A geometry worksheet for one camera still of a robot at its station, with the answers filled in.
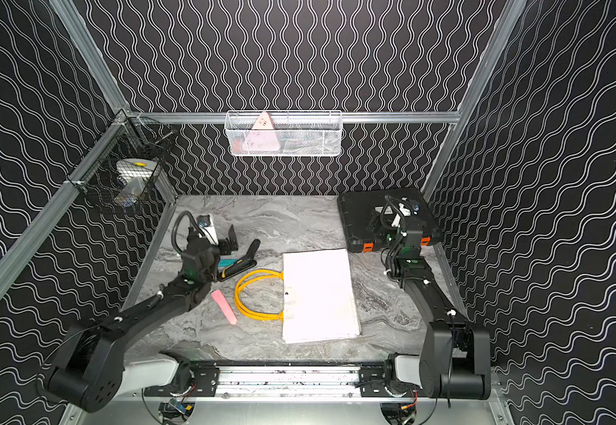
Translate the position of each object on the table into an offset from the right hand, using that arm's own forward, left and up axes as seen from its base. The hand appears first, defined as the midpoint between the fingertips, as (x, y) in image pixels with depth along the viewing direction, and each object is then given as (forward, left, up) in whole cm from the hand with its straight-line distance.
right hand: (385, 214), depth 85 cm
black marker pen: (0, +47, -21) cm, 51 cm away
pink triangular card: (+23, +41, +14) cm, 49 cm away
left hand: (-5, +53, 0) cm, 54 cm away
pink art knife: (-20, +54, -22) cm, 62 cm away
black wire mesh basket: (+6, +82, +12) cm, 83 cm away
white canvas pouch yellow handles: (-19, +22, -22) cm, 36 cm away
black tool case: (-7, +6, +5) cm, 10 cm away
